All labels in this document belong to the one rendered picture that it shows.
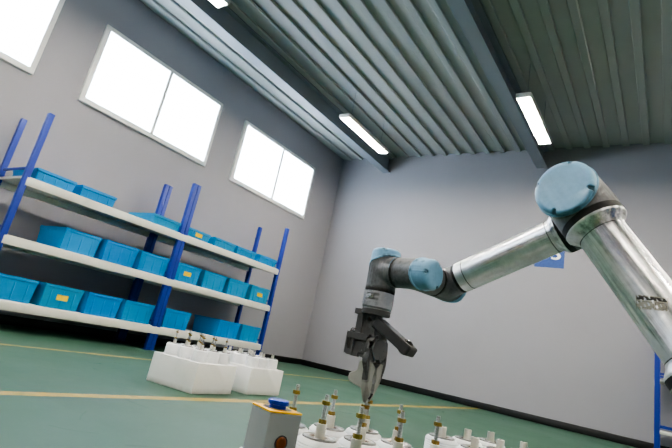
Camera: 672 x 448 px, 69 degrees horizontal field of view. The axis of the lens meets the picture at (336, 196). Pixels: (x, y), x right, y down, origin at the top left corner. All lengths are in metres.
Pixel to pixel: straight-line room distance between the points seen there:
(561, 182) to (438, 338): 7.07
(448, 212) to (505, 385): 2.79
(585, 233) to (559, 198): 0.08
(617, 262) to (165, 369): 2.90
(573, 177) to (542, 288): 6.72
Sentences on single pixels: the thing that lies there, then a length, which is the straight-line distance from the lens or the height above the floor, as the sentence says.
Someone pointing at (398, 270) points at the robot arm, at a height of 0.64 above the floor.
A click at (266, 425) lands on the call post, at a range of 0.96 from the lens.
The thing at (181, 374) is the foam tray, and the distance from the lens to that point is 3.34.
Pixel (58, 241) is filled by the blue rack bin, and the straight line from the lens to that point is 5.35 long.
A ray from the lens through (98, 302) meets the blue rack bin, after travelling 5.52.
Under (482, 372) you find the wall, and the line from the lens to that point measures 7.76.
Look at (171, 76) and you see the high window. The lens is 6.92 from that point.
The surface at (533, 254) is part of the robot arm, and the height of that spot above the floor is 0.72.
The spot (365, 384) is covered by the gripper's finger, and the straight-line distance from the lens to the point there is 1.20.
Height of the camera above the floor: 0.45
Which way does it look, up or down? 17 degrees up
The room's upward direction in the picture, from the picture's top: 12 degrees clockwise
